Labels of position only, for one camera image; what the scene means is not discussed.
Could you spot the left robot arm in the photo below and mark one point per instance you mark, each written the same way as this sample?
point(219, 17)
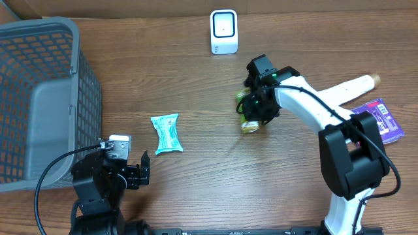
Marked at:
point(100, 183)

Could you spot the grey plastic mesh basket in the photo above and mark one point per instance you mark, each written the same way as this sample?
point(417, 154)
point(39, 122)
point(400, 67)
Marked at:
point(50, 103)

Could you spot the teal snack packet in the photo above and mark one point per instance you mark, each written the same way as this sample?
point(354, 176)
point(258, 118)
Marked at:
point(167, 133)

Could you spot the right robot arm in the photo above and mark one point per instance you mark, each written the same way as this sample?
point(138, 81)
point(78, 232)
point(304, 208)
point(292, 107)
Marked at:
point(352, 155)

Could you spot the purple pad package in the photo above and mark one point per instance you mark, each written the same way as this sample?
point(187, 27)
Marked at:
point(389, 128)

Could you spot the white tube gold cap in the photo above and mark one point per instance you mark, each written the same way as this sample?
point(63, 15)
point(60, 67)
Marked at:
point(349, 90)

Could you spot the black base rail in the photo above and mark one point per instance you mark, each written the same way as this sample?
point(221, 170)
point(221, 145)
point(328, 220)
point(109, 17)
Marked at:
point(290, 231)

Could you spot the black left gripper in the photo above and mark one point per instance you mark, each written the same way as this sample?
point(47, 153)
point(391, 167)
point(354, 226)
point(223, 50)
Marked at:
point(134, 173)

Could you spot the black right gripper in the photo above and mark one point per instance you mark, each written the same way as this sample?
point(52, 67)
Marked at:
point(253, 115)

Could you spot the white barcode scanner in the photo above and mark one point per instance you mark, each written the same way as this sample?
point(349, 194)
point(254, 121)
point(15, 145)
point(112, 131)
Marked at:
point(224, 32)

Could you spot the green snack packet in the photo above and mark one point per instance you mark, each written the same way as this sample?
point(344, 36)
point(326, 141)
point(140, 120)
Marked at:
point(246, 126)

